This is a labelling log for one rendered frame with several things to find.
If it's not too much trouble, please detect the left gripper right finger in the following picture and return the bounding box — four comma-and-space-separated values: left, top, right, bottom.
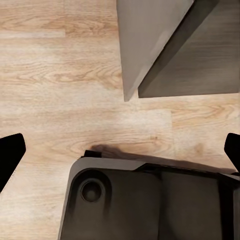
224, 133, 240, 173

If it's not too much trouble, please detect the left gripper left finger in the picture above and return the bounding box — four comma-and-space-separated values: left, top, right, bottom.
0, 133, 26, 193

